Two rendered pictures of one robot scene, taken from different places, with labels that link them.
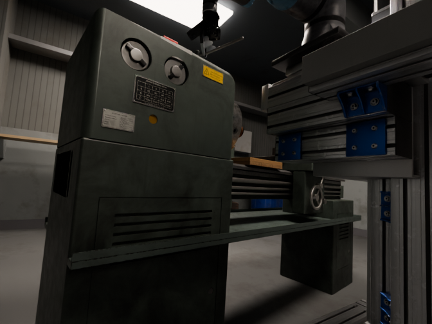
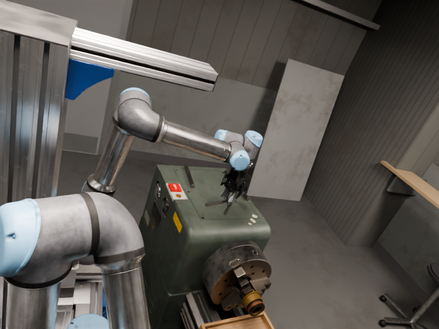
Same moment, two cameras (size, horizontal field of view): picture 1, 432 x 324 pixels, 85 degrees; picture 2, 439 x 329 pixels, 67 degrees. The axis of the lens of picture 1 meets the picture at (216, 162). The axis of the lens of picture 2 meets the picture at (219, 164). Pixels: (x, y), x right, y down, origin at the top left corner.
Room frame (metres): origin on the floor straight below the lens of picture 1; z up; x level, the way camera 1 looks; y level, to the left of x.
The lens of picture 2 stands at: (1.17, -1.23, 2.20)
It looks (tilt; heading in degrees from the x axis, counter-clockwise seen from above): 26 degrees down; 97
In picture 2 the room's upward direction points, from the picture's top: 21 degrees clockwise
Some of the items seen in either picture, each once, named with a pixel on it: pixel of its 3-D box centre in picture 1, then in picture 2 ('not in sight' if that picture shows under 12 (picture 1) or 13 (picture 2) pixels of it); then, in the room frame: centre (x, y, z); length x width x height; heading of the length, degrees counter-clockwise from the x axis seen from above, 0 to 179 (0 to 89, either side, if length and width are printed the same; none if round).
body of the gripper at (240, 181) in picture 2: (209, 26); (236, 177); (1.11, 0.07, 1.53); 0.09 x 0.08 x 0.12; 70
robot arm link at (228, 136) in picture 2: not in sight; (229, 142); (1.04, 0.02, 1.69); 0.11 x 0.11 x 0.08; 30
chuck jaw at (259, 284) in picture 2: not in sight; (260, 284); (1.41, 0.02, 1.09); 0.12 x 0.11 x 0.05; 41
